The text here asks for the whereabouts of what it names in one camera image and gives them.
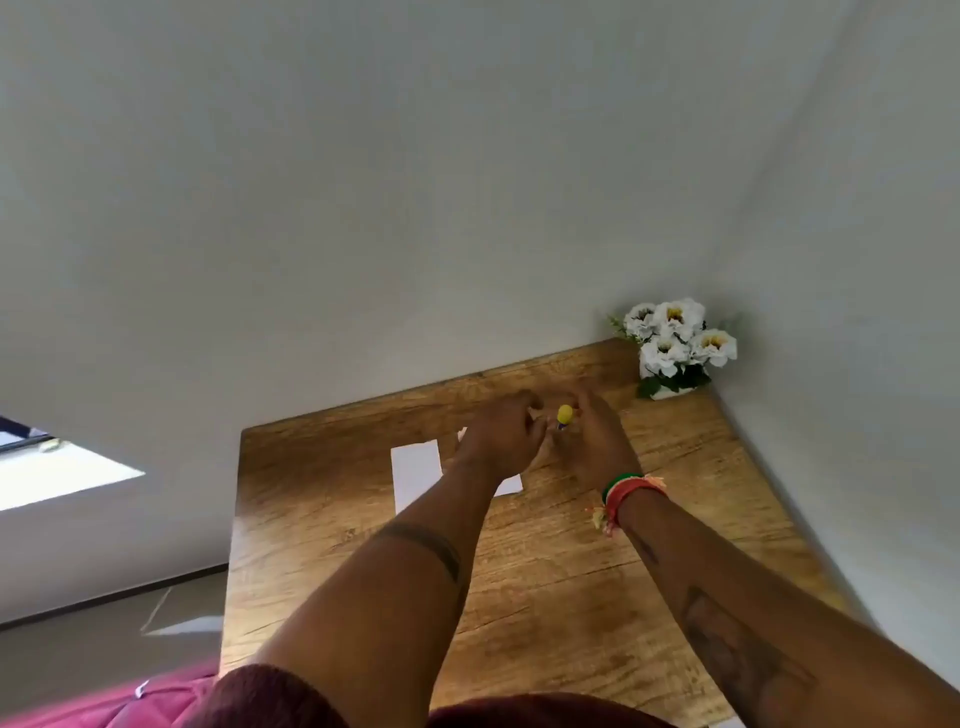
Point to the person's left hand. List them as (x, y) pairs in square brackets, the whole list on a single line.
[(501, 442)]

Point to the person's right hand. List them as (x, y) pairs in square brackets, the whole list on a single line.
[(596, 446)]

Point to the person's left fingers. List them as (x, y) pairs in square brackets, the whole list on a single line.
[(529, 412)]

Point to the person's right fingers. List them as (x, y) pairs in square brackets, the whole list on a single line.
[(574, 424)]

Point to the yellow capped glue stick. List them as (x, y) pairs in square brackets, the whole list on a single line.
[(564, 415)]

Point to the person's left forearm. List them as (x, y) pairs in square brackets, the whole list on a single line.
[(390, 592)]

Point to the person's right forearm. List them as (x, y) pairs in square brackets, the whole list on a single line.
[(757, 607)]

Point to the white paper sheet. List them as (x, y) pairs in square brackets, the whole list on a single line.
[(510, 484)]

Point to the white flower pot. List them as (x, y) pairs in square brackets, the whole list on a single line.
[(670, 392)]

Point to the white paper strip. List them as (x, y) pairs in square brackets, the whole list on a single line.
[(415, 474)]

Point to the white artificial flower bouquet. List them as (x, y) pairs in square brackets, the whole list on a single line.
[(677, 341)]

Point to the maroon shirt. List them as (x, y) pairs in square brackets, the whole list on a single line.
[(315, 701)]

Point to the window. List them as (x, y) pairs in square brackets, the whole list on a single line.
[(45, 469)]

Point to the pink cloth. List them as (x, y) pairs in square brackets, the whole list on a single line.
[(112, 701)]

